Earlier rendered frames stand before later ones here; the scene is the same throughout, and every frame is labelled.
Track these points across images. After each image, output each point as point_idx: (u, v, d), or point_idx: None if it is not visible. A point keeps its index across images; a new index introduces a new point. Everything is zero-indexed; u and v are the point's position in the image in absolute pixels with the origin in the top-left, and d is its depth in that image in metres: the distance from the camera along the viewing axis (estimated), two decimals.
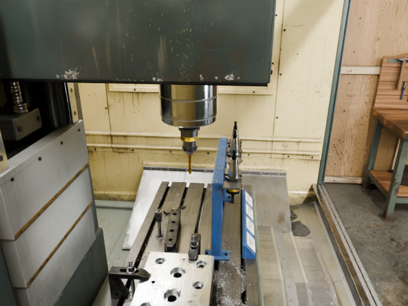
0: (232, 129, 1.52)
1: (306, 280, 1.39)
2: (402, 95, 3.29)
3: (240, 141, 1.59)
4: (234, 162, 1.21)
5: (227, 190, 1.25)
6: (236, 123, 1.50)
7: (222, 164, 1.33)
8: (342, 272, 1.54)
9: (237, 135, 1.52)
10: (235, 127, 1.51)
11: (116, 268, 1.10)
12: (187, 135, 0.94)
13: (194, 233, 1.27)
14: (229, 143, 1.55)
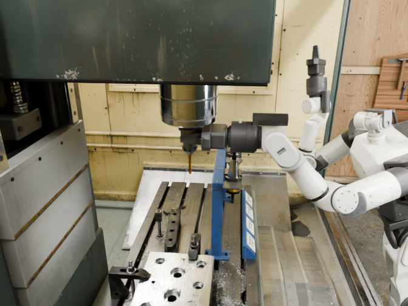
0: None
1: (306, 280, 1.39)
2: (402, 95, 3.29)
3: None
4: (234, 162, 1.21)
5: (227, 190, 1.25)
6: None
7: (222, 164, 1.33)
8: (342, 272, 1.54)
9: None
10: None
11: (116, 268, 1.10)
12: None
13: (194, 233, 1.27)
14: None
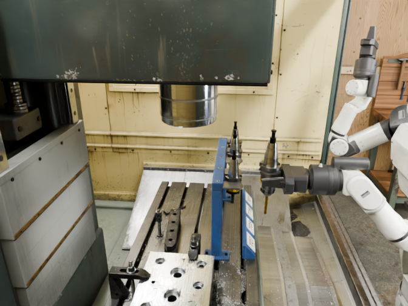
0: (232, 129, 1.52)
1: (306, 280, 1.39)
2: (402, 95, 3.29)
3: (240, 141, 1.59)
4: (234, 162, 1.21)
5: (227, 190, 1.25)
6: (236, 123, 1.50)
7: (222, 164, 1.33)
8: (342, 272, 1.54)
9: (237, 135, 1.52)
10: (235, 127, 1.51)
11: (116, 268, 1.10)
12: None
13: (194, 233, 1.27)
14: (229, 143, 1.55)
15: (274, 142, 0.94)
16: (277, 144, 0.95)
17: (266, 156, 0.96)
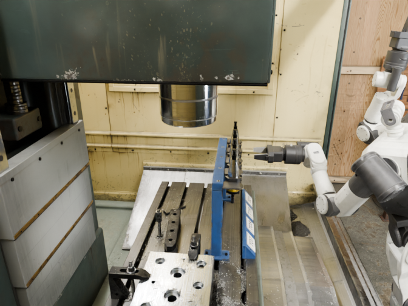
0: (232, 129, 1.52)
1: (306, 280, 1.39)
2: (402, 95, 3.29)
3: (240, 141, 1.59)
4: (234, 162, 1.21)
5: (227, 190, 1.25)
6: (236, 123, 1.50)
7: (222, 164, 1.33)
8: (342, 272, 1.54)
9: (237, 135, 1.52)
10: (235, 127, 1.51)
11: (116, 268, 1.10)
12: None
13: (194, 233, 1.27)
14: (229, 143, 1.55)
15: (235, 147, 1.31)
16: (237, 149, 1.31)
17: (230, 158, 1.32)
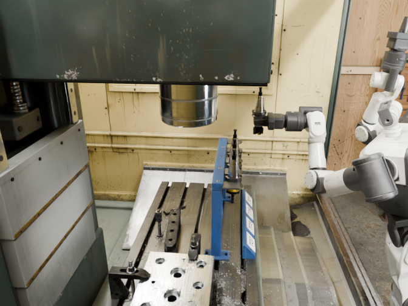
0: (257, 95, 1.45)
1: (306, 280, 1.39)
2: (402, 95, 3.29)
3: (240, 141, 1.59)
4: (234, 162, 1.21)
5: (227, 190, 1.25)
6: (261, 88, 1.44)
7: (222, 164, 1.33)
8: (342, 272, 1.54)
9: (262, 101, 1.45)
10: (260, 92, 1.44)
11: (116, 268, 1.10)
12: None
13: (194, 233, 1.27)
14: (254, 110, 1.48)
15: (235, 147, 1.31)
16: (237, 149, 1.31)
17: (230, 158, 1.32)
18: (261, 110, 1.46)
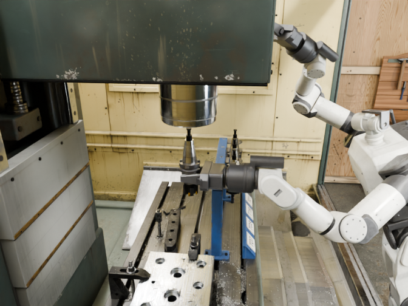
0: (184, 140, 0.97)
1: (306, 280, 1.39)
2: (402, 95, 3.29)
3: (240, 141, 1.59)
4: (234, 162, 1.21)
5: (227, 190, 1.25)
6: (189, 130, 0.96)
7: None
8: (342, 272, 1.54)
9: (192, 149, 0.97)
10: (188, 136, 0.96)
11: (116, 268, 1.10)
12: None
13: (194, 233, 1.27)
14: (181, 161, 1.00)
15: (235, 147, 1.31)
16: (237, 149, 1.31)
17: (230, 158, 1.32)
18: (191, 161, 0.98)
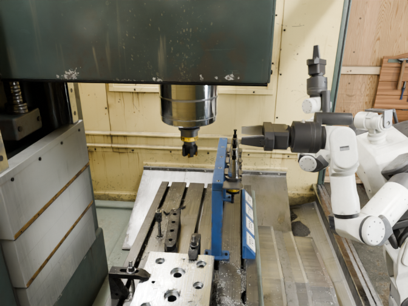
0: None
1: (306, 280, 1.39)
2: (402, 95, 3.29)
3: (240, 141, 1.59)
4: (234, 162, 1.21)
5: (227, 190, 1.25)
6: None
7: (222, 164, 1.33)
8: (342, 272, 1.54)
9: None
10: None
11: (116, 268, 1.10)
12: None
13: (194, 233, 1.27)
14: None
15: (235, 147, 1.31)
16: (237, 149, 1.31)
17: (230, 158, 1.32)
18: None
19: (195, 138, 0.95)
